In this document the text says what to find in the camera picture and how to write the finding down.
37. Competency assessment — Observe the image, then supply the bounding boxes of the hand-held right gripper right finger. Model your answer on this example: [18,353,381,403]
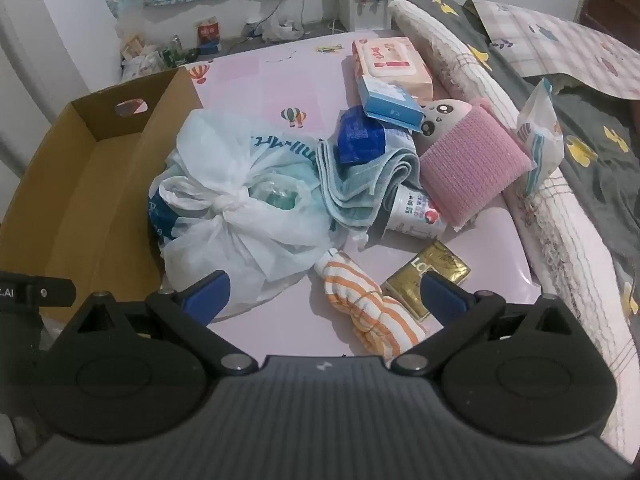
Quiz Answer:
[389,274,586,376]

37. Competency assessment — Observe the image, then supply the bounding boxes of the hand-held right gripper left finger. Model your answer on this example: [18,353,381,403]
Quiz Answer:
[65,270,256,376]

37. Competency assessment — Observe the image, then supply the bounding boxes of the orange striped cloth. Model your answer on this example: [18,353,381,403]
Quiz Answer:
[314,249,426,356]

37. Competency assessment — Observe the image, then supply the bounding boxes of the brown cardboard box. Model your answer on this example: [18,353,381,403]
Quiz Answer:
[0,67,206,323]

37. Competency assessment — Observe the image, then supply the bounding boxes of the pink towel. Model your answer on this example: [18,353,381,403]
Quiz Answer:
[419,105,533,226]

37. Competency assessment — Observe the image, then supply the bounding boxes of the light blue towel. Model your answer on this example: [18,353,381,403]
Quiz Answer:
[317,130,421,233]

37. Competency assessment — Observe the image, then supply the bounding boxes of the blue soft packet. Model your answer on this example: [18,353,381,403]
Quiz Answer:
[336,107,388,165]

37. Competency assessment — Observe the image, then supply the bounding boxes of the white tissue packet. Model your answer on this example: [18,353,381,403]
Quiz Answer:
[515,77,566,196]

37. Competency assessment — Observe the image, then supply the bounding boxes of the gold foil packet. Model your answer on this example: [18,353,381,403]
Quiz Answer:
[381,240,472,322]

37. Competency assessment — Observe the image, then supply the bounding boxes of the white plastic bag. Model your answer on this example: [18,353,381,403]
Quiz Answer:
[147,109,341,318]

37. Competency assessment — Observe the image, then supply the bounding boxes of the pink white plush toy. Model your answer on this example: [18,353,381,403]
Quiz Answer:
[415,99,473,156]

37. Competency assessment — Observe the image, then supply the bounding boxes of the small blue white box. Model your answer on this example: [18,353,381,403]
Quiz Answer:
[357,77,425,133]

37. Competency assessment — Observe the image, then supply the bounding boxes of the grey duck-print quilt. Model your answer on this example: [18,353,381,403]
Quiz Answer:
[405,0,640,321]

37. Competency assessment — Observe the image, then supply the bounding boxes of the pink balloon-print bed sheet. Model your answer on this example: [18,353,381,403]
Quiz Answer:
[122,30,543,361]

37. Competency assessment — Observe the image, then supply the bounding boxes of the green bottles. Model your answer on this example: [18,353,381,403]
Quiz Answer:
[160,35,198,68]

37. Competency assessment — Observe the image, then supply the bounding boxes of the pile of white bags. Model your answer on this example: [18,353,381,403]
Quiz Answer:
[120,35,166,81]

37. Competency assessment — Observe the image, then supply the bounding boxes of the pink wet wipes pack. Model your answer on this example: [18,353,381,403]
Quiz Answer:
[351,37,435,103]

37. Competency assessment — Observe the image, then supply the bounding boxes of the white fuzzy blanket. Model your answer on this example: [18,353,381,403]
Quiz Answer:
[389,0,640,456]

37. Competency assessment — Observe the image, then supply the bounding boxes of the crumpled white floor bag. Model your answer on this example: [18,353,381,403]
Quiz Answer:
[262,10,306,41]

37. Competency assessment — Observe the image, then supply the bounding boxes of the plaid pillow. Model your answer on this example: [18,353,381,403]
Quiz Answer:
[465,0,640,93]

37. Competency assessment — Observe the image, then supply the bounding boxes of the black power cable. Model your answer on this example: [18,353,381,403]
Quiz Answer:
[247,0,306,41]

